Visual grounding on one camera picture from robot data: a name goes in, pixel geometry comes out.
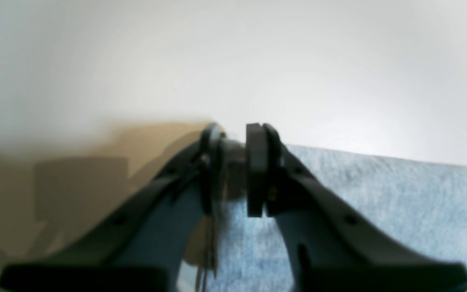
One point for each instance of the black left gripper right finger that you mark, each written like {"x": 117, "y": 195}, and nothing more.
{"x": 331, "y": 247}

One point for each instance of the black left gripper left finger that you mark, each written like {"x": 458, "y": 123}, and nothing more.
{"x": 139, "y": 246}

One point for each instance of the grey T-shirt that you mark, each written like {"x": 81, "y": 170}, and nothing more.
{"x": 422, "y": 205}

